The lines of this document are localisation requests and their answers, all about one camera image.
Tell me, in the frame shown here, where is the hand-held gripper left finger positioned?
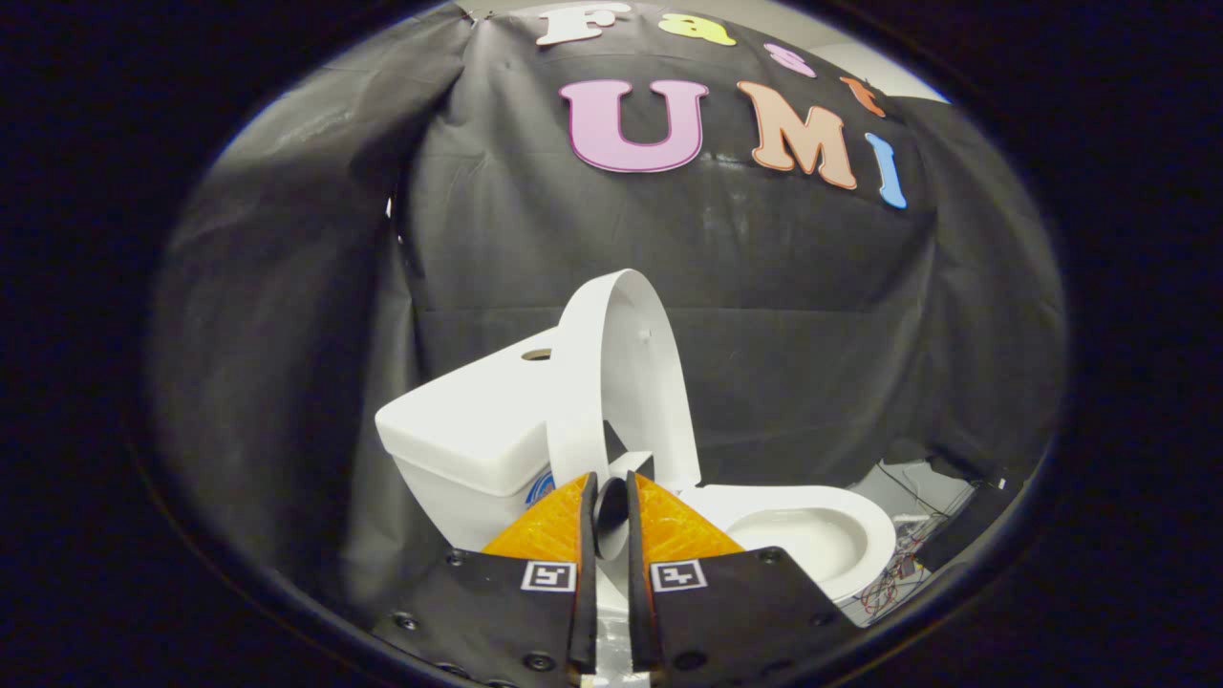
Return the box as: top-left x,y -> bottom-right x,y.
373,471 -> 600,688

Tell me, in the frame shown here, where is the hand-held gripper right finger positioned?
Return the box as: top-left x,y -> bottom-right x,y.
626,470 -> 861,684

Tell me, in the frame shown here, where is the white toilet lid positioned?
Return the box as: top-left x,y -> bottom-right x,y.
547,269 -> 703,493

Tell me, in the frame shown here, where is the white toilet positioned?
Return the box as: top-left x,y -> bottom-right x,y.
375,328 -> 899,688

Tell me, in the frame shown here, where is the white toilet tank cover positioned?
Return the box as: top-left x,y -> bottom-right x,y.
375,328 -> 574,498

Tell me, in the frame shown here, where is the black flat box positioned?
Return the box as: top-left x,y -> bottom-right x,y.
917,478 -> 1014,572

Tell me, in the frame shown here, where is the black backdrop cloth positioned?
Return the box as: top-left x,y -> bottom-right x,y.
148,0 -> 1066,613

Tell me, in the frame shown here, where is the tangle of thin cables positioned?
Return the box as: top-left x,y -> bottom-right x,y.
855,463 -> 976,620

